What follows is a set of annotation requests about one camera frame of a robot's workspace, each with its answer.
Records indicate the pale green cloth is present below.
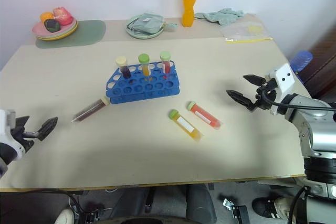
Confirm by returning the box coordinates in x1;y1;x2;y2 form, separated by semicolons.
194;8;245;26

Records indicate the brown wooden cabinet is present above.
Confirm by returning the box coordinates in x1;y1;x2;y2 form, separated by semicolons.
298;24;336;105

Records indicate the yellow plate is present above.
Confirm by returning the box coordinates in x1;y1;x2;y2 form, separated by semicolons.
36;24;79;42

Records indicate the blue ribbed plastic container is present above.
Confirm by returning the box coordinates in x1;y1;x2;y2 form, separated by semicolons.
289;50;314;74

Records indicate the green-capped labelled yellow tube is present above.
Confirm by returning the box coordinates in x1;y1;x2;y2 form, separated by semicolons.
169;109;205;144

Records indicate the pale-green-capped red tube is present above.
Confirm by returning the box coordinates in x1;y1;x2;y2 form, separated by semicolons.
160;51;172;78

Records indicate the cream-capped dark purple tube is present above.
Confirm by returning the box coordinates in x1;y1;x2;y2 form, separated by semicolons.
115;56;132;79

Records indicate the black box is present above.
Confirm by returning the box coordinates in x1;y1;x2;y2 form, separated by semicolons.
230;205;250;224

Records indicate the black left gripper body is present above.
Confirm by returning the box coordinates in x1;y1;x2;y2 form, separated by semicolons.
11;126;40;154

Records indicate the pink plate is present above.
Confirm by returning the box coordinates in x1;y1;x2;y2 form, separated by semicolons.
32;18;78;37

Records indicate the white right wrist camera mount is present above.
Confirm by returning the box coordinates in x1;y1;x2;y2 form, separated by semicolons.
264;63;295;116

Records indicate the small metal clip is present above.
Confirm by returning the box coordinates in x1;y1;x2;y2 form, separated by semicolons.
222;197;235;211

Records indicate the pale green plate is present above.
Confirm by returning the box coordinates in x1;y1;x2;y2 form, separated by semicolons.
125;14;166;40

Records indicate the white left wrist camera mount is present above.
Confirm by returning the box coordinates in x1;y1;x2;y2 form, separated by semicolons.
0;108;26;162

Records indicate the orange drink bottle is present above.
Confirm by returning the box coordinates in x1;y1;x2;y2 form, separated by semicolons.
182;0;198;28

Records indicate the green-capped labelled orange tube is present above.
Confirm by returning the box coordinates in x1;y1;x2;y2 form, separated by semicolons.
186;101;224;131

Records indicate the pale green zip pouch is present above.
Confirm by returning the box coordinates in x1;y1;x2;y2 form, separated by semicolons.
127;12;178;35

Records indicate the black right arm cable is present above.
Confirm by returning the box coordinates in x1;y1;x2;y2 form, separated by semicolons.
260;89;336;112

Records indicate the pink toy fruit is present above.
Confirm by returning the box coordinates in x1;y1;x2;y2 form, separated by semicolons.
52;6;74;26

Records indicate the orange toy fruit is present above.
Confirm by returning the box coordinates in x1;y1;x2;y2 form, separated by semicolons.
40;12;55;23

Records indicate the dark mottled toy ball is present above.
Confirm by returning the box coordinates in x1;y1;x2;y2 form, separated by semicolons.
44;18;62;33

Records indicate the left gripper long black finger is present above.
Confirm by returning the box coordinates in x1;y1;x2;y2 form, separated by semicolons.
36;116;59;142

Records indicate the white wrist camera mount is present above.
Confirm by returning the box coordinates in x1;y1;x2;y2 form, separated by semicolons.
0;108;26;162
264;63;295;116

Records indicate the green placemat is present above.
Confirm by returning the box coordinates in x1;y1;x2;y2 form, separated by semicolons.
35;19;107;49

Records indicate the black office chair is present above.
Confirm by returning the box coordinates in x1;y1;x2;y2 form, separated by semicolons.
101;184;218;224

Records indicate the blue test tube rack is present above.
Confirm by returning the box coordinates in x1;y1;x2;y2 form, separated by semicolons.
106;61;181;105

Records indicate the left gripper short-looking black finger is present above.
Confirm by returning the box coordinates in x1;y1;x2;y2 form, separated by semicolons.
14;115;30;131

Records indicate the clear zip plastic bag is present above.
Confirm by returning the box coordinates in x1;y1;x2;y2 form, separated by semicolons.
219;21;272;44

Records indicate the black and white shoe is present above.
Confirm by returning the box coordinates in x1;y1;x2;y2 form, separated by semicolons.
251;196;292;221

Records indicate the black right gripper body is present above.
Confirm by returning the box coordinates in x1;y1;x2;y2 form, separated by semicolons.
255;79;279;111

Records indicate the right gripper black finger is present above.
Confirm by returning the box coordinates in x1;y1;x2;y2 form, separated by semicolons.
226;90;257;112
243;74;267;87

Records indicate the cream-capped dark brown tube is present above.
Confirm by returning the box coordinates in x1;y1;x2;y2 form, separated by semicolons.
71;96;111;124

